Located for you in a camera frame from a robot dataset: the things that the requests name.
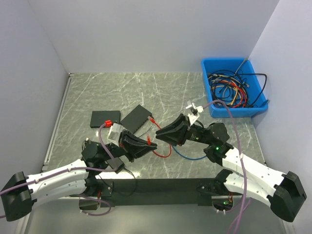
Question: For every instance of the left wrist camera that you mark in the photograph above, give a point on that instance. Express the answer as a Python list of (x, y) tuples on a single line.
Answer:
[(115, 131)]

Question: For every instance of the black network switch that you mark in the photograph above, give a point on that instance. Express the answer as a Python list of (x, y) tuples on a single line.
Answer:
[(100, 117), (135, 119)]

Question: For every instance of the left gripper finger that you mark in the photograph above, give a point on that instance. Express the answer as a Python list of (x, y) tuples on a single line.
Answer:
[(129, 139), (138, 150)]

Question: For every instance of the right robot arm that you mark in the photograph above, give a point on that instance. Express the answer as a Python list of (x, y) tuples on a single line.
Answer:
[(282, 192)]

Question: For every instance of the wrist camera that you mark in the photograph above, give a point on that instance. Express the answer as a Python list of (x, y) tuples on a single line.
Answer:
[(193, 112), (115, 131)]

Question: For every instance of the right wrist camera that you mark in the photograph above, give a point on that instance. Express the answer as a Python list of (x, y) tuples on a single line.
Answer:
[(193, 112)]

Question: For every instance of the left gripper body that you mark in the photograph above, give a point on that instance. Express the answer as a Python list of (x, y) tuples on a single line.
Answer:
[(115, 150)]

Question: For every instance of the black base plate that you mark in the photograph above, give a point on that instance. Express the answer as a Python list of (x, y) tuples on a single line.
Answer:
[(178, 191)]

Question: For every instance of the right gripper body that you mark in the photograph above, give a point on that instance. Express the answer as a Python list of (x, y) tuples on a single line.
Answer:
[(196, 133)]

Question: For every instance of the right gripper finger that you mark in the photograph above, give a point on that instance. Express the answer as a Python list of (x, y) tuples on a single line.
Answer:
[(179, 123), (173, 139)]

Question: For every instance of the black power adapter with cord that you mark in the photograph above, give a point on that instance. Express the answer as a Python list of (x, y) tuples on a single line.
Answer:
[(115, 163)]

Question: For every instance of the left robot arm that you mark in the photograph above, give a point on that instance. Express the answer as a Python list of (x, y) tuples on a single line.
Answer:
[(24, 192)]

